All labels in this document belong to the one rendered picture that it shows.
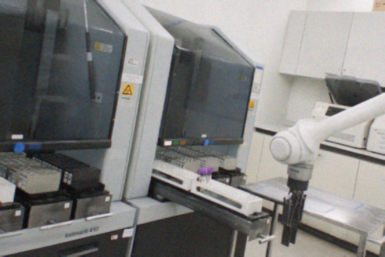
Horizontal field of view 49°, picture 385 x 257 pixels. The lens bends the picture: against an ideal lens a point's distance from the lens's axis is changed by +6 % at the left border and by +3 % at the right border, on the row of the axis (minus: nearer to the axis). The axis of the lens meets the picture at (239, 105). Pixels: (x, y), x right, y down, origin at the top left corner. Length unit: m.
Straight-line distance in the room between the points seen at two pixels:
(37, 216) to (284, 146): 0.81
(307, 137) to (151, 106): 0.75
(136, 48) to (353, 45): 2.91
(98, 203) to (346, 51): 3.17
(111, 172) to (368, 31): 3.10
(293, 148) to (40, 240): 0.86
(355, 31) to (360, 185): 1.50
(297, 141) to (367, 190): 2.61
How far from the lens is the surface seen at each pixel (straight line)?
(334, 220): 1.76
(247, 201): 1.56
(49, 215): 1.52
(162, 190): 1.83
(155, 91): 1.76
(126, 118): 1.69
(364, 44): 4.21
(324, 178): 3.98
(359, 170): 3.84
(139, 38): 1.68
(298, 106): 4.80
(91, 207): 1.60
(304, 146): 1.27
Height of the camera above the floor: 1.29
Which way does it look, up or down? 3 degrees down
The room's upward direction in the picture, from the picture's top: 10 degrees clockwise
